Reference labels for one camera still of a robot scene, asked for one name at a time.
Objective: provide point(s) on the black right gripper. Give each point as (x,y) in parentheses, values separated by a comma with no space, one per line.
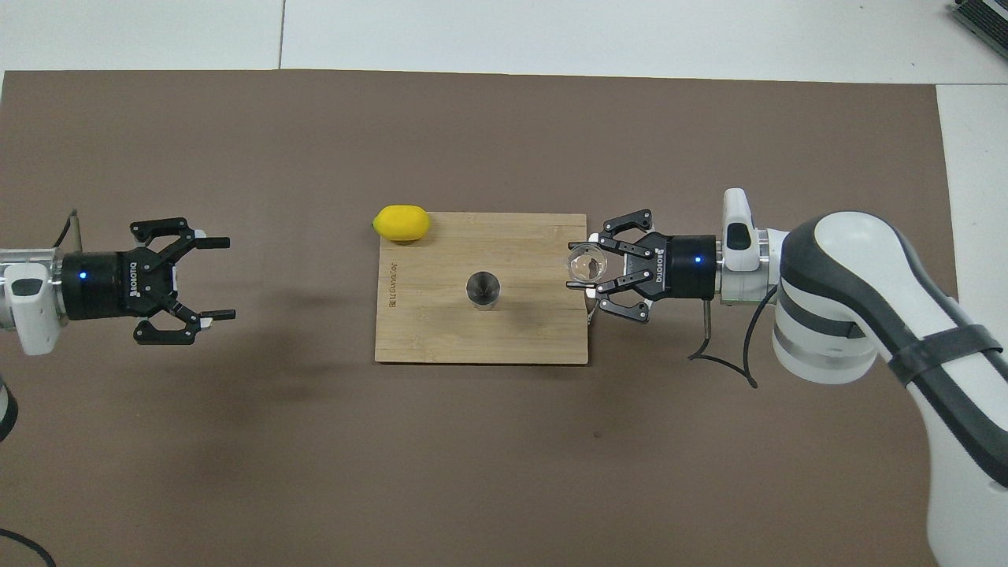
(681,268)

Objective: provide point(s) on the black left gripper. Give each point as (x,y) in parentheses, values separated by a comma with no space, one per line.
(94,283)

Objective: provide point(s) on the small clear glass cup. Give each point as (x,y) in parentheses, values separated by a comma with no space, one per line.
(587,264)

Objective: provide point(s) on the steel double jigger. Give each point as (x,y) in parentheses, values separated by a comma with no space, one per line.
(483,287)

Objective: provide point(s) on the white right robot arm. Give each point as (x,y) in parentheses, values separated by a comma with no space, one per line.
(866,299)

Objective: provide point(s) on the large brown table mat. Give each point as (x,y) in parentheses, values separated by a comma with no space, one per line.
(504,142)

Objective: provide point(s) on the bamboo cutting board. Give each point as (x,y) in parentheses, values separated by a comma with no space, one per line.
(425,315)

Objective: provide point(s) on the yellow lemon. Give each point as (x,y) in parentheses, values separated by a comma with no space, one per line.
(402,223)

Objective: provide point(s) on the grey ribbed device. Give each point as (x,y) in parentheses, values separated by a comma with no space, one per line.
(984,20)

